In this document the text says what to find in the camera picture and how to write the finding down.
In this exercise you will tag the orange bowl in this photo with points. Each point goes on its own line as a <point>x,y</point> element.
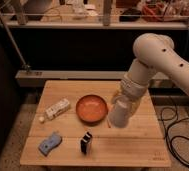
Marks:
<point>91,108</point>

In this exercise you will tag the metal shelf rail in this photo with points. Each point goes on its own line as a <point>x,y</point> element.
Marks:
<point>138,25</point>

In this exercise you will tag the wooden table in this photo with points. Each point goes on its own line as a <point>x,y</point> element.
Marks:
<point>140,144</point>

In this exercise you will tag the black eraser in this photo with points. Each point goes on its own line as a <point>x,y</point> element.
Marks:
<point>85,142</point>

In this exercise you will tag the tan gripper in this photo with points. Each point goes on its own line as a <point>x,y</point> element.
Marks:
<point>132,94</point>

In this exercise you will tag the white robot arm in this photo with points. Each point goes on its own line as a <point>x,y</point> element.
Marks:
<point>153,53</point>

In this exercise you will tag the white ceramic cup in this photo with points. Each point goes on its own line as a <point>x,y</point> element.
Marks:
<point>120,113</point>

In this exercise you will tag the diagonal metal pole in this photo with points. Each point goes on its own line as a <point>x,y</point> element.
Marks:
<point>26,67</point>

